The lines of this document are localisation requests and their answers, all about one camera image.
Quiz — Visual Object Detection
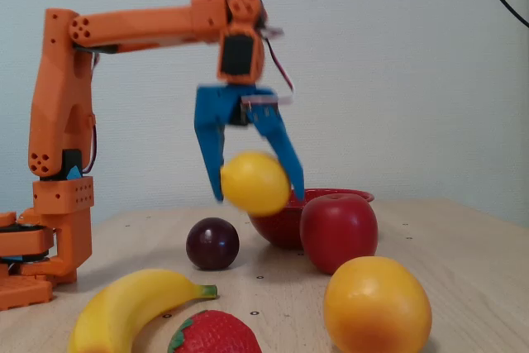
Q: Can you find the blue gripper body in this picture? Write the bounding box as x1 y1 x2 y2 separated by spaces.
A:
193 84 278 129

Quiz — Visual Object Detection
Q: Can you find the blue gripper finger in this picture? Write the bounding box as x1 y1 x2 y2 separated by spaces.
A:
242 96 306 202
193 123 227 204

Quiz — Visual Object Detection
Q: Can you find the yellow lemon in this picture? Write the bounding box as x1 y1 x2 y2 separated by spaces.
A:
220 150 293 217

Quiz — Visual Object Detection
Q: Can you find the red speckled bowl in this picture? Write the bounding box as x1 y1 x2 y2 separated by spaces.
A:
247 188 375 251

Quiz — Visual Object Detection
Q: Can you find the dark purple plum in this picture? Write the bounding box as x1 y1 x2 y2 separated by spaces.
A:
185 217 241 270

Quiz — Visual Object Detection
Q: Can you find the red apple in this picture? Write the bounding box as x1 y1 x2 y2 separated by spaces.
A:
299 193 379 275

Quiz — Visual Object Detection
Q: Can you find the yellow banana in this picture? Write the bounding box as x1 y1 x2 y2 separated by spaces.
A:
67 268 219 353

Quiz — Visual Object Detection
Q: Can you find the red strawberry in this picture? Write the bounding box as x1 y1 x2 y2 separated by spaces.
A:
167 309 263 353

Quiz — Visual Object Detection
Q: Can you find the orange fruit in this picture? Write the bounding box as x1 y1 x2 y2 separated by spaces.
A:
322 255 433 353

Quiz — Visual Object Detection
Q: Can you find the white red servo cable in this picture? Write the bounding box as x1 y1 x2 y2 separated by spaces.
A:
241 24 295 107

